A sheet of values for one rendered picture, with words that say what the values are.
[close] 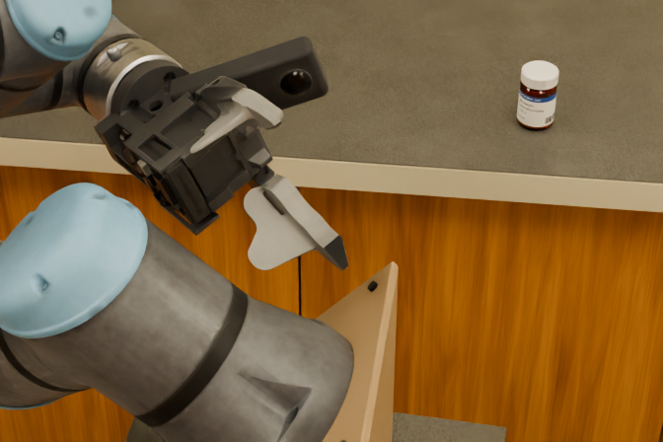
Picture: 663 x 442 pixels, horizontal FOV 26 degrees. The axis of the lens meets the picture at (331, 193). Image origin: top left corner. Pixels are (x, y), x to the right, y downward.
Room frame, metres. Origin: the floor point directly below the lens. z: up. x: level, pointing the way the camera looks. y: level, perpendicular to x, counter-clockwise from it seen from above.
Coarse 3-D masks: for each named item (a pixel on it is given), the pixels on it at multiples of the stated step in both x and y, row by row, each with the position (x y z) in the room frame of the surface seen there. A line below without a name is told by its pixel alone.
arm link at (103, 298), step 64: (64, 192) 0.79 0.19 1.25; (0, 256) 0.77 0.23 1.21; (64, 256) 0.71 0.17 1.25; (128, 256) 0.72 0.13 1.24; (192, 256) 0.76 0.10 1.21; (0, 320) 0.70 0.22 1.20; (64, 320) 0.69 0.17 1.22; (128, 320) 0.70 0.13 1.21; (192, 320) 0.71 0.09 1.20; (64, 384) 0.72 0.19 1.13; (128, 384) 0.68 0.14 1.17
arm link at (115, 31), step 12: (120, 24) 1.01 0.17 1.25; (108, 36) 0.97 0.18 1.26; (120, 36) 0.97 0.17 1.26; (132, 36) 0.98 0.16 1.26; (96, 48) 0.96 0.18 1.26; (84, 60) 0.96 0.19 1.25; (72, 72) 0.96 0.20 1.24; (84, 72) 0.95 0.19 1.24; (72, 84) 0.95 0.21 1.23; (72, 96) 0.96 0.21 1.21; (60, 108) 0.96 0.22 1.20; (84, 108) 0.95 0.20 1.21
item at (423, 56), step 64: (128, 0) 1.58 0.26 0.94; (192, 0) 1.58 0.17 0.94; (256, 0) 1.58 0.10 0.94; (320, 0) 1.58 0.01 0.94; (384, 0) 1.58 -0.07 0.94; (448, 0) 1.58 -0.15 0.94; (512, 0) 1.58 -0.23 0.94; (576, 0) 1.58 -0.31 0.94; (640, 0) 1.58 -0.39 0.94; (192, 64) 1.43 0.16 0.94; (384, 64) 1.43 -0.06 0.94; (448, 64) 1.43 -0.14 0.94; (512, 64) 1.43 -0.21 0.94; (576, 64) 1.43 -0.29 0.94; (640, 64) 1.43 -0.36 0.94; (0, 128) 1.30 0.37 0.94; (64, 128) 1.30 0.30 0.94; (320, 128) 1.30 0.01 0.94; (384, 128) 1.30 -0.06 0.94; (448, 128) 1.30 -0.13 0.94; (512, 128) 1.30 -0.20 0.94; (576, 128) 1.30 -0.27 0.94; (640, 128) 1.30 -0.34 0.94; (448, 192) 1.23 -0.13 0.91; (512, 192) 1.22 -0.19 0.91; (576, 192) 1.21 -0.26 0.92; (640, 192) 1.20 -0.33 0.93
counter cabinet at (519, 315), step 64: (0, 192) 1.32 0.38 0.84; (128, 192) 1.30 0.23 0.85; (320, 192) 1.27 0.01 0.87; (384, 192) 1.26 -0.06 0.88; (320, 256) 1.27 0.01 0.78; (384, 256) 1.26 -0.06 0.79; (448, 256) 1.26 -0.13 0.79; (512, 256) 1.25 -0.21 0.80; (576, 256) 1.24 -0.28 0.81; (640, 256) 1.23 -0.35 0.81; (448, 320) 1.26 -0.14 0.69; (512, 320) 1.25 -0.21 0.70; (576, 320) 1.24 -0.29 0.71; (640, 320) 1.23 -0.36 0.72; (448, 384) 1.25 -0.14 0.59; (512, 384) 1.25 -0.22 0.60; (576, 384) 1.24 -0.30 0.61; (640, 384) 1.23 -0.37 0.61
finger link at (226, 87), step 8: (216, 80) 0.85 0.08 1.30; (224, 80) 0.84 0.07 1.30; (232, 80) 0.84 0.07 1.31; (208, 88) 0.85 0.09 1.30; (216, 88) 0.84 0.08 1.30; (224, 88) 0.83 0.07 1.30; (232, 88) 0.83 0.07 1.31; (240, 88) 0.82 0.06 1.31; (208, 96) 0.85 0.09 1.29; (216, 96) 0.84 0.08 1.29; (224, 96) 0.83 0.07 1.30; (232, 96) 0.82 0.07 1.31; (208, 104) 0.85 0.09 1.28; (216, 104) 0.84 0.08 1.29
